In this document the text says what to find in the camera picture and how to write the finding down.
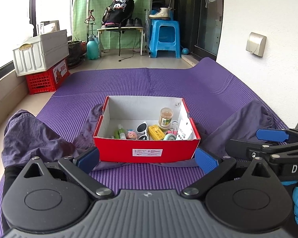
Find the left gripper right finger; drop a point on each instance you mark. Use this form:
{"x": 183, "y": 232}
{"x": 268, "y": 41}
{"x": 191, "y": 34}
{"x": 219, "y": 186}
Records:
{"x": 216, "y": 171}

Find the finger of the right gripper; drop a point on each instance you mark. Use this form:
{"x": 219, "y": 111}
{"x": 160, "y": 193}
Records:
{"x": 288, "y": 136}
{"x": 248, "y": 150}

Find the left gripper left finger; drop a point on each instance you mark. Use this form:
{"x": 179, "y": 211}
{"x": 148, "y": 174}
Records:
{"x": 78, "y": 170}

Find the white correction pen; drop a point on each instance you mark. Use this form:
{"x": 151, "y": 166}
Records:
{"x": 121, "y": 132}

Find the yellow small box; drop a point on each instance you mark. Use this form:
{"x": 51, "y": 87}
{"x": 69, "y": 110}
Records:
{"x": 156, "y": 133}

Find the toothpick jar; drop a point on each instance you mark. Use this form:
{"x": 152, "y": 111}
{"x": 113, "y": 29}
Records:
{"x": 165, "y": 118}

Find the white blue cream tube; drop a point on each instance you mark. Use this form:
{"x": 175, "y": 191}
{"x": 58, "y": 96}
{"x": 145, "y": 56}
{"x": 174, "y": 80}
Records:
{"x": 185, "y": 130}

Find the green battery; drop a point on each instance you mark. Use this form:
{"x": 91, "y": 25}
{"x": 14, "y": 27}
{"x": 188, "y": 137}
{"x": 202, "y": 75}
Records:
{"x": 116, "y": 134}

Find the left black sleeve forearm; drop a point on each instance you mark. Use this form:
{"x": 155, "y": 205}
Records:
{"x": 10, "y": 174}

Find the pink binder clip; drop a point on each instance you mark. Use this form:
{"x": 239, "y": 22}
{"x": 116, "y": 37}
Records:
{"x": 174, "y": 128}

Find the purple trousers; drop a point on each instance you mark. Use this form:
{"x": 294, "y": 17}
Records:
{"x": 25, "y": 136}

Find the pink pig toy figure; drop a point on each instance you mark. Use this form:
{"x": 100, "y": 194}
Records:
{"x": 131, "y": 134}

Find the red cardboard shoe box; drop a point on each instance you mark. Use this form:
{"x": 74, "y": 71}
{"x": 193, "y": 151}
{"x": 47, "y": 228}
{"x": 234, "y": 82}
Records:
{"x": 130, "y": 112}

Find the purple yoga mat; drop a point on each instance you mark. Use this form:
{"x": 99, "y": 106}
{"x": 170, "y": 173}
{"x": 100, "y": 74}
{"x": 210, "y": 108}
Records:
{"x": 211, "y": 93}

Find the white sunglasses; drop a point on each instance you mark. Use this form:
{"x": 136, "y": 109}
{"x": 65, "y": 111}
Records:
{"x": 142, "y": 131}

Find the red plastic crate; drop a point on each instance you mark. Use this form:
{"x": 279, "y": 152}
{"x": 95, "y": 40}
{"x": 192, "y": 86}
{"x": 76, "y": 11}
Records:
{"x": 48, "y": 81}

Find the blue small ball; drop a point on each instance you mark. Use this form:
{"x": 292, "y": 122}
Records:
{"x": 185, "y": 51}

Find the white folding storage crate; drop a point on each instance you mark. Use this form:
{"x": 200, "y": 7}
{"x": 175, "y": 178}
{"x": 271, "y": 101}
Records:
{"x": 40, "y": 53}

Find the black flower pot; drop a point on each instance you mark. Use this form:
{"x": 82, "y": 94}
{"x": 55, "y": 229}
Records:
{"x": 77, "y": 49}

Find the teal watering sprayer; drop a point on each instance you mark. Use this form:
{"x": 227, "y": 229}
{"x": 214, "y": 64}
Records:
{"x": 92, "y": 47}

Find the blue plastic stool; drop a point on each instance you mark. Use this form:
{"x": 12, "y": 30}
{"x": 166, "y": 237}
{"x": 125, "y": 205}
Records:
{"x": 165, "y": 36}

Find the cardboard box on crate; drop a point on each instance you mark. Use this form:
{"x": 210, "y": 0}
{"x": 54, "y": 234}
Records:
{"x": 48, "y": 27}

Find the black shoes pair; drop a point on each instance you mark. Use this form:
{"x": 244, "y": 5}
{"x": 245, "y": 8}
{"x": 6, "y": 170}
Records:
{"x": 134, "y": 22}

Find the white boot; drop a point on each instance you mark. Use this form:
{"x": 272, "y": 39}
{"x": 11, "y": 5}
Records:
{"x": 163, "y": 14}

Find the black backpack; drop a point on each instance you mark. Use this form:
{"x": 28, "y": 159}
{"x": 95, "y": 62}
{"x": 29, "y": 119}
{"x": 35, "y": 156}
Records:
{"x": 118, "y": 13}

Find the green curtain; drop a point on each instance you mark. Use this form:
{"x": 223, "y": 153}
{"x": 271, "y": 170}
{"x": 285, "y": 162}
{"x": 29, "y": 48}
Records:
{"x": 88, "y": 14}

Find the beige wall socket cover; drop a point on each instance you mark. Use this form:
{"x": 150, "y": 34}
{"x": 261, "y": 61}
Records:
{"x": 256, "y": 44}

